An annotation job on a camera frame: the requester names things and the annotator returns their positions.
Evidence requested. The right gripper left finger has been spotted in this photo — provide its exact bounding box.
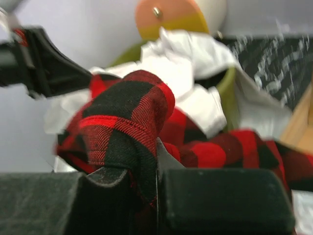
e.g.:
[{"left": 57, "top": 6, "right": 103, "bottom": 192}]
[{"left": 0, "top": 167, "right": 130, "bottom": 235}]

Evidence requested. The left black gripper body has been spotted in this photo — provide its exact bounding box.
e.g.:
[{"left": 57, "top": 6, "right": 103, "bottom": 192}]
[{"left": 0, "top": 29, "right": 32, "bottom": 87}]

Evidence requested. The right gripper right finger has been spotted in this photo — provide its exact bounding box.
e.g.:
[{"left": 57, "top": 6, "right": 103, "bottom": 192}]
[{"left": 156, "top": 141, "right": 295, "bottom": 235}]

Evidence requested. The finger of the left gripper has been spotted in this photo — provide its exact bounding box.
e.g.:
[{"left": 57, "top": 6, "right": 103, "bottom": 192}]
[{"left": 25, "top": 27, "right": 91, "bottom": 98}]

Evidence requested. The red black plaid shirt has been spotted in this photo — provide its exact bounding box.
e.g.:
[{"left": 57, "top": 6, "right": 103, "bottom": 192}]
[{"left": 54, "top": 70, "right": 313, "bottom": 235}]

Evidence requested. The green laundry basket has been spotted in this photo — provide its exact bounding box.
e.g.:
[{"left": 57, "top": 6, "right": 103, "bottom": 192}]
[{"left": 110, "top": 41, "right": 239, "bottom": 132}]

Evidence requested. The wooden clothes rack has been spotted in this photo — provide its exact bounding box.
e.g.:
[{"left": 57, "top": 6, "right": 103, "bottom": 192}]
[{"left": 280, "top": 84, "right": 313, "bottom": 154}]

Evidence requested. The cream cylindrical drum toy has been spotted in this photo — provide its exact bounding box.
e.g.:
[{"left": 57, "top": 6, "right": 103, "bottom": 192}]
[{"left": 135, "top": 0, "right": 227, "bottom": 40}]

